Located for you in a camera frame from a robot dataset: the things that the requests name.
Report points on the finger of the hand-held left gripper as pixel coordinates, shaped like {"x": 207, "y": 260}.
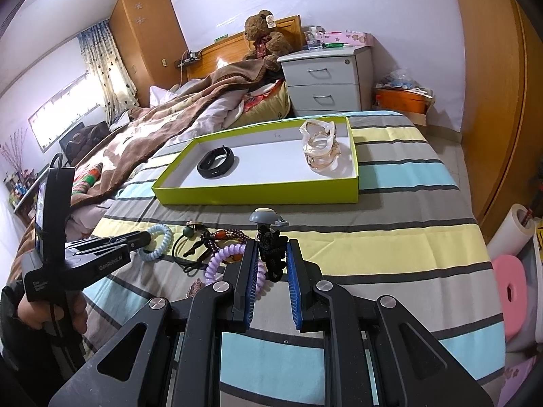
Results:
{"x": 106, "y": 241}
{"x": 140, "y": 245}

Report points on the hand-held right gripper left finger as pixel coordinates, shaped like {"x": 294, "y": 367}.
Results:
{"x": 250, "y": 284}

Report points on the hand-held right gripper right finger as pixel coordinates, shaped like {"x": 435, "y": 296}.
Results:
{"x": 295, "y": 288}

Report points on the black braided hair clip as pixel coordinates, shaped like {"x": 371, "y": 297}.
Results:
{"x": 271, "y": 246}

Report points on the green cardboard tray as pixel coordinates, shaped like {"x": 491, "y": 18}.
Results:
{"x": 271, "y": 152}

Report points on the person's left hand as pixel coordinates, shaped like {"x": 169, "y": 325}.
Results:
{"x": 34, "y": 316}

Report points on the plaid pillow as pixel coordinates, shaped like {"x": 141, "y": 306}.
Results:
{"x": 87, "y": 180}

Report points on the cluttered shelf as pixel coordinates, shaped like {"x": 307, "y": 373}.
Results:
{"x": 21, "y": 190}

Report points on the black wristband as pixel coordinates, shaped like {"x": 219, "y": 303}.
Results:
{"x": 205, "y": 168}

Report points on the dark chair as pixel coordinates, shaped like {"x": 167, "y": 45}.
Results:
{"x": 85, "y": 135}

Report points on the brown blanket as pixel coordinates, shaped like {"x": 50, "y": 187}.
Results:
{"x": 169, "y": 114}

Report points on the window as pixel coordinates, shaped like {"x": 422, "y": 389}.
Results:
{"x": 63, "y": 110}

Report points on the white quilt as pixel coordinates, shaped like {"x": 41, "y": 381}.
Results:
{"x": 212, "y": 114}

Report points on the dotted curtain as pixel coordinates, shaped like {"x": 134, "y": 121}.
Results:
{"x": 106, "y": 76}

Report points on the yellow pillow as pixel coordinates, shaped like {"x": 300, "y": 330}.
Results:
{"x": 263, "y": 112}

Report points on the grey drawer nightstand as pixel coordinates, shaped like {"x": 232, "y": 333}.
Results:
{"x": 326, "y": 89}

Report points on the tall wooden cabinet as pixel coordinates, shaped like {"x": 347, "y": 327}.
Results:
{"x": 148, "y": 42}

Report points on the wooden headboard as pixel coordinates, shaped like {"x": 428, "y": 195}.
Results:
{"x": 220, "y": 53}

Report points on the pink stool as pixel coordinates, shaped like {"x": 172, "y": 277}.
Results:
{"x": 505, "y": 271}

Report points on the orange box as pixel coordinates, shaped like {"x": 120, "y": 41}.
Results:
{"x": 398, "y": 101}

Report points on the white paper roll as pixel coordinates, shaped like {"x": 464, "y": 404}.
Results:
{"x": 513, "y": 229}

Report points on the brown teddy bear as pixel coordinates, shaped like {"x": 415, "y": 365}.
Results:
{"x": 265, "y": 36}

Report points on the glass bottle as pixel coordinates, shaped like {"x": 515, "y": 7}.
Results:
{"x": 314, "y": 40}

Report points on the pink flowered box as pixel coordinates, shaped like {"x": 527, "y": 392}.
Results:
{"x": 356, "y": 39}

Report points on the large wooden wardrobe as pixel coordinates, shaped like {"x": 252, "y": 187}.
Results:
{"x": 488, "y": 93}

